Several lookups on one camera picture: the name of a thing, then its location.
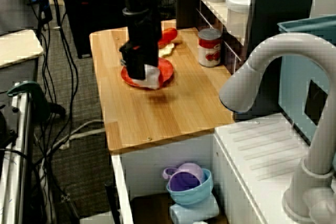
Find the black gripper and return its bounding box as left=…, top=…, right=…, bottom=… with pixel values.
left=119, top=8, right=162, bottom=80

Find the red white cheese wedge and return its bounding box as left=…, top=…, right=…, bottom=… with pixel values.
left=130, top=63, right=161, bottom=90

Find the purple plastic cup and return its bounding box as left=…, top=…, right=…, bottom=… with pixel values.
left=162, top=163, right=205, bottom=192

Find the red round plate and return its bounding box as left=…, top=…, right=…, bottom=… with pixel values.
left=120, top=57, right=174, bottom=90

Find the tomato soup can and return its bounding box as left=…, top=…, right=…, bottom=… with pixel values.
left=197, top=28, right=223, bottom=67

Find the narrow dark grey upright panel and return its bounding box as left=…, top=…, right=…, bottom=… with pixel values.
left=175, top=0, right=201, bottom=29

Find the large white plastic jar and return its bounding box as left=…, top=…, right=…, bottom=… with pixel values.
left=225, top=0, right=254, bottom=36

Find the beige side table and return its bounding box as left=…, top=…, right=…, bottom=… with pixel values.
left=0, top=29, right=44, bottom=69

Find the black box device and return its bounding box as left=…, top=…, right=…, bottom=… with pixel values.
left=0, top=108, right=17, bottom=151

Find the light blue bowl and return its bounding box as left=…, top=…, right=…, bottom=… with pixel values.
left=166, top=168, right=214, bottom=206

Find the grey toy faucet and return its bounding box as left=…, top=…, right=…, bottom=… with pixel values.
left=219, top=32, right=336, bottom=224

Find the wide dark grey upright panel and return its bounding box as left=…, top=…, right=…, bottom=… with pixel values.
left=246, top=0, right=317, bottom=51

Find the white toy kitchen cabinet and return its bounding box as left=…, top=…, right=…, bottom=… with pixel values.
left=111, top=112, right=336, bottom=224

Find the light blue container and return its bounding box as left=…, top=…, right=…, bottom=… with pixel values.
left=169, top=195, right=220, bottom=224

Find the grey cable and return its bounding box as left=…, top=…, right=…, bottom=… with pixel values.
left=49, top=119, right=106, bottom=154

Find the aluminium extrusion frame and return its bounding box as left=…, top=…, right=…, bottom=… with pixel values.
left=0, top=84, right=35, bottom=224

